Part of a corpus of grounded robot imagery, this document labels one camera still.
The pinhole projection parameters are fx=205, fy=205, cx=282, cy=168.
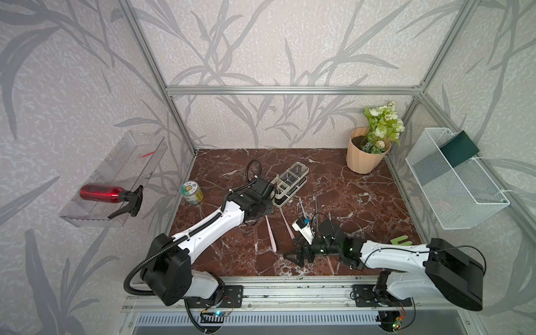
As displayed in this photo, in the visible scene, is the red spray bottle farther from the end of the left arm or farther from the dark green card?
the dark green card

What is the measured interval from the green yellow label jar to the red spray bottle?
0.38 meters

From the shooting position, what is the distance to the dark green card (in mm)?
692

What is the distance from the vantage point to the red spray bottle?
1.79 ft

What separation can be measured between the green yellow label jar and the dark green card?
101cm

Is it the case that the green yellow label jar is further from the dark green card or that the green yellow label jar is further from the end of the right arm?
the dark green card

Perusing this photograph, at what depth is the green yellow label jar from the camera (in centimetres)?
95

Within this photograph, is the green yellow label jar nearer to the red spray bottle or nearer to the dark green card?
the red spray bottle

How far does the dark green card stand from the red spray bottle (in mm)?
967
